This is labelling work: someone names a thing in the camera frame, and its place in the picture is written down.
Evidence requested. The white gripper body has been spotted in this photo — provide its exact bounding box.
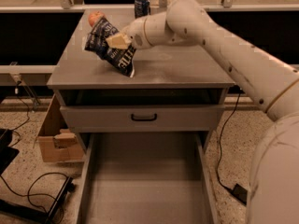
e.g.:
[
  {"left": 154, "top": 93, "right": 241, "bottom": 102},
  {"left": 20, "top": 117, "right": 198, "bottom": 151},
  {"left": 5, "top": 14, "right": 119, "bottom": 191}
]
[{"left": 121, "top": 18, "right": 148, "bottom": 49}]

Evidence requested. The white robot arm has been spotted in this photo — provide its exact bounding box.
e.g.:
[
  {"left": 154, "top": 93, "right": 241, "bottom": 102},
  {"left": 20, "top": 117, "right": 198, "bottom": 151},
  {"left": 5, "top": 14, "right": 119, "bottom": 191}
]
[{"left": 107, "top": 0, "right": 299, "bottom": 224}]

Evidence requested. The cardboard box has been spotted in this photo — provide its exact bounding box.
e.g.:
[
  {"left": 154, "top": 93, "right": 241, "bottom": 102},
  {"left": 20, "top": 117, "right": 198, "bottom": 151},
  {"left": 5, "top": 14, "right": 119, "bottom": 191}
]
[{"left": 37, "top": 96, "right": 84, "bottom": 162}]

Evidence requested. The black power cable right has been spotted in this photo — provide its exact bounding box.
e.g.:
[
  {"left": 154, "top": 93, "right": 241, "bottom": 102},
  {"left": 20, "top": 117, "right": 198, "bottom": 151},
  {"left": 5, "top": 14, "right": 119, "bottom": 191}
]
[{"left": 216, "top": 91, "right": 242, "bottom": 193}]

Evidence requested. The black stand base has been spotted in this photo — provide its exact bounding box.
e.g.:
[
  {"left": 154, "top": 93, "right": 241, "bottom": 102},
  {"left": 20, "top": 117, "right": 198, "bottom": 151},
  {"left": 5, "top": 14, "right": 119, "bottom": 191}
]
[{"left": 0, "top": 175, "right": 75, "bottom": 224}]

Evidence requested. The black power adapter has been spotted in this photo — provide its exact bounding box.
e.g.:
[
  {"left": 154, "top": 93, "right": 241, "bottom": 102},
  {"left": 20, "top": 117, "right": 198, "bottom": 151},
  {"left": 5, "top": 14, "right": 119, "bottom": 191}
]
[{"left": 231, "top": 184, "right": 248, "bottom": 205}]

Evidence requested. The black cable left floor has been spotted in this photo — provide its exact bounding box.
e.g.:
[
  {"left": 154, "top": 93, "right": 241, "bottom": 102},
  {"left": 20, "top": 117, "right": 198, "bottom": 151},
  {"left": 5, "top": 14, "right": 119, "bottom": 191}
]
[{"left": 0, "top": 171, "right": 70, "bottom": 224}]

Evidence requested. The blue soda can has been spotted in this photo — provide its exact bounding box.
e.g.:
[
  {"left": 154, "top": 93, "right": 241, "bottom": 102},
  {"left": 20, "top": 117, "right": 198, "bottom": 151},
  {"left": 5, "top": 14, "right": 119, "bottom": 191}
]
[{"left": 135, "top": 0, "right": 150, "bottom": 18}]

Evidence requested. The open grey middle drawer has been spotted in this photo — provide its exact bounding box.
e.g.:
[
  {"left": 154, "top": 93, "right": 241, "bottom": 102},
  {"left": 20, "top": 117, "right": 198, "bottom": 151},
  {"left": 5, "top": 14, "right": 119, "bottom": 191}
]
[{"left": 75, "top": 132, "right": 220, "bottom": 224}]

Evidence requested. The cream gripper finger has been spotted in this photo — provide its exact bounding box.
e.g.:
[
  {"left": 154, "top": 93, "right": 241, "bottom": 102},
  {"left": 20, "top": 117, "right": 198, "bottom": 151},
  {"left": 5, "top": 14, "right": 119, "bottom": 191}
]
[{"left": 106, "top": 33, "right": 132, "bottom": 49}]

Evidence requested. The closed grey top drawer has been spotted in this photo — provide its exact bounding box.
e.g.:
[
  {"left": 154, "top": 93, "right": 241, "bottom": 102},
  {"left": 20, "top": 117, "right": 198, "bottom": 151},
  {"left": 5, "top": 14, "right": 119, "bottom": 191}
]
[{"left": 61, "top": 105, "right": 224, "bottom": 133}]

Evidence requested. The red apple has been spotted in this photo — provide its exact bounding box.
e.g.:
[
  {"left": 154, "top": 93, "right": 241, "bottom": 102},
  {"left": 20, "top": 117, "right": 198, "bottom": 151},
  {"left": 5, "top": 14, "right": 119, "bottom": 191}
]
[{"left": 88, "top": 11, "right": 105, "bottom": 27}]

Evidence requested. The grey drawer cabinet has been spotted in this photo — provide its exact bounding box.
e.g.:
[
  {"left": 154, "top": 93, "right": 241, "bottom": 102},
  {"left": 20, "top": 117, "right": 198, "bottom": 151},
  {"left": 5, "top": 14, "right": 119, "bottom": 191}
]
[{"left": 48, "top": 19, "right": 233, "bottom": 147}]

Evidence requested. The blue Kettle chip bag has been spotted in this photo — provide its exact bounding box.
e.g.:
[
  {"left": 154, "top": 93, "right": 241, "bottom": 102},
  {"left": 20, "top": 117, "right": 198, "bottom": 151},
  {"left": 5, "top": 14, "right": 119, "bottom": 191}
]
[{"left": 85, "top": 17, "right": 135, "bottom": 77}]

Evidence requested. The black drawer handle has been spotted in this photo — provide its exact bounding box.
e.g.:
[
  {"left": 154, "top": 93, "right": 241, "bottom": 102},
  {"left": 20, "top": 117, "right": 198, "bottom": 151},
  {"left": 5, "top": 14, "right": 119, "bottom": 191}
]
[{"left": 131, "top": 114, "right": 158, "bottom": 122}]

